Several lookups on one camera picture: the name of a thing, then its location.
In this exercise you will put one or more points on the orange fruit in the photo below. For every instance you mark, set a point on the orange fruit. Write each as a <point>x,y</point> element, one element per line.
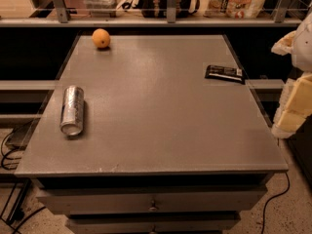
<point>101,38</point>

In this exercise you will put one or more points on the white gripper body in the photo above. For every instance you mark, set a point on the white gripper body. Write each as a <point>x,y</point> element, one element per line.
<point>303,51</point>

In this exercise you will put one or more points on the upper drawer knob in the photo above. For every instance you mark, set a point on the upper drawer knob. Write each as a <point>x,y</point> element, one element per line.
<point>153,208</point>

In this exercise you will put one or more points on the black backpack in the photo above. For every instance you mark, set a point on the black backpack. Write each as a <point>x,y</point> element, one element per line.
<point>159,8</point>

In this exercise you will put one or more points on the grey metal shelf rail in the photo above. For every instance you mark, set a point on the grey metal shelf rail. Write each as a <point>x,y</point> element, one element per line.
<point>73,13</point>

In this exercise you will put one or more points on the colourful snack bag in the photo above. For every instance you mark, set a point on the colourful snack bag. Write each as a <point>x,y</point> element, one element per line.
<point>236,9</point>

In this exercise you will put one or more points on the grey drawer cabinet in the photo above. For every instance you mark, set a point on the grey drawer cabinet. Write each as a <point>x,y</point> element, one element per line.
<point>154,129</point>

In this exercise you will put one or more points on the silver redbull can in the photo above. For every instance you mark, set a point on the silver redbull can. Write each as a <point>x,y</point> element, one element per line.
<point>72,111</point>

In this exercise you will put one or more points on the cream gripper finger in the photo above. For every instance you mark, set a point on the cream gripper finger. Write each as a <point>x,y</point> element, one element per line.
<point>284,45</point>
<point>295,106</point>

